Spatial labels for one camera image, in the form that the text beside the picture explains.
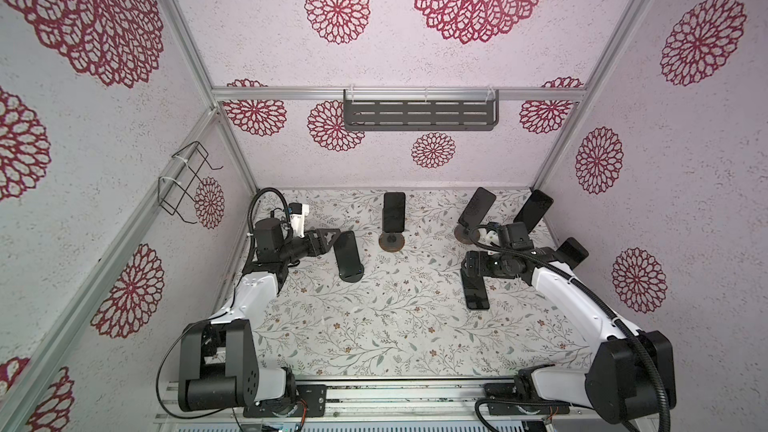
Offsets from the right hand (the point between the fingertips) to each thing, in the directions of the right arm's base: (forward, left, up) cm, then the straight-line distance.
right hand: (477, 260), depth 86 cm
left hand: (+3, +42, +6) cm, 42 cm away
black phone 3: (+21, -22, -1) cm, 30 cm away
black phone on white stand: (+12, -36, -12) cm, 40 cm away
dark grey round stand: (-1, +37, -7) cm, 38 cm away
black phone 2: (+21, -3, -1) cm, 21 cm away
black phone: (+16, +25, 0) cm, 29 cm away
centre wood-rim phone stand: (+14, +25, -11) cm, 31 cm away
